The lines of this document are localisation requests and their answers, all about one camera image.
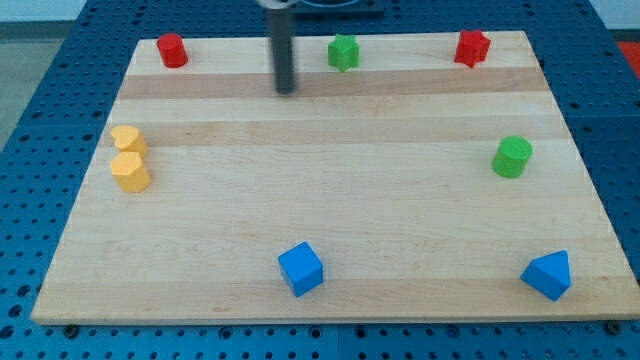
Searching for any red cylinder block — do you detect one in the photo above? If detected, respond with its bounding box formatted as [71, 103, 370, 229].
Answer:
[156, 33, 188, 68]

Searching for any green cylinder block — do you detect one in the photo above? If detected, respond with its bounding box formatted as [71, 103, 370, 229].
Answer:
[491, 136, 533, 178]

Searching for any green star block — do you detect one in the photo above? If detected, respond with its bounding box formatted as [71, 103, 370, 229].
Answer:
[328, 34, 360, 72]

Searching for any blue cube block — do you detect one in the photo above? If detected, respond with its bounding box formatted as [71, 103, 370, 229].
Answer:
[278, 242, 324, 297]

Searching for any red star block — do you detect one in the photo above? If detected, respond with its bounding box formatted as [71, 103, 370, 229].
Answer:
[454, 30, 491, 68]

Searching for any light wooden board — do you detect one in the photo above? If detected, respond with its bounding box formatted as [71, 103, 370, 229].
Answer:
[31, 31, 639, 325]

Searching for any yellow heart block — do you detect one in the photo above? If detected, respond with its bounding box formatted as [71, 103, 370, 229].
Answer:
[110, 125, 148, 158]

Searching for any blue triangular prism block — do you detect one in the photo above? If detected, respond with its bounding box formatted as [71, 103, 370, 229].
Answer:
[520, 250, 572, 301]

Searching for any yellow hexagon block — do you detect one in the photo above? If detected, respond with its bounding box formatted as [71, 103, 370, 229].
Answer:
[110, 152, 151, 193]

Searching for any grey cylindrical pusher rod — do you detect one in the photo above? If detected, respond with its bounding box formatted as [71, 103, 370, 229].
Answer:
[267, 8, 296, 95]

